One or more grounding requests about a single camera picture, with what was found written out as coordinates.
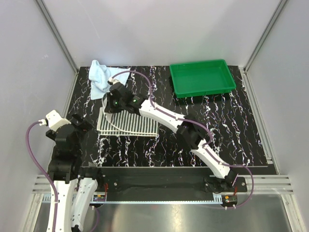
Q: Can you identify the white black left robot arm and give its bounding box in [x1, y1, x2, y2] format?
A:
[46, 110, 104, 232]

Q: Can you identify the cable junction box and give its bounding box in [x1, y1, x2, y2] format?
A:
[93, 194, 106, 202]
[224, 195, 238, 204]

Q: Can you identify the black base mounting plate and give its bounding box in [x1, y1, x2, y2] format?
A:
[80, 167, 248, 203]

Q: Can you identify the green white striped towel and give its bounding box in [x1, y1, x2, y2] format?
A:
[97, 96, 159, 137]

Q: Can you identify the left cable junction box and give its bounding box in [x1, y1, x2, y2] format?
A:
[93, 194, 106, 202]

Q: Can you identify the green plastic tray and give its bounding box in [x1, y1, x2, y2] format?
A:
[169, 59, 236, 98]

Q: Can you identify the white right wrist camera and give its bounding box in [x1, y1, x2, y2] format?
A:
[108, 77, 120, 86]

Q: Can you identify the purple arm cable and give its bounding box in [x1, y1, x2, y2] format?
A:
[26, 120, 101, 232]
[110, 70, 254, 210]

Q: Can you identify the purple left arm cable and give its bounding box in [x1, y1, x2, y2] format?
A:
[26, 120, 101, 232]

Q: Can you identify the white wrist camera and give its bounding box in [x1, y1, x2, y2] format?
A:
[108, 77, 120, 86]
[38, 110, 71, 131]

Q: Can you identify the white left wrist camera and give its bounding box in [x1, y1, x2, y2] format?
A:
[38, 110, 71, 131]

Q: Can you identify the right cable junction box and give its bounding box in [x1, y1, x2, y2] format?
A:
[224, 195, 238, 204]

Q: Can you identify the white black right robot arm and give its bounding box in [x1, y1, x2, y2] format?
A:
[104, 81, 238, 193]

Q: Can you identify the light blue towel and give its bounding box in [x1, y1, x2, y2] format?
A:
[88, 60, 130, 100]

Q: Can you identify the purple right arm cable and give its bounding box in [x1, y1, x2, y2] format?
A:
[110, 70, 254, 210]

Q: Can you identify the aluminium frame rail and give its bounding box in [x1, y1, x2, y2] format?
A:
[32, 175, 294, 194]

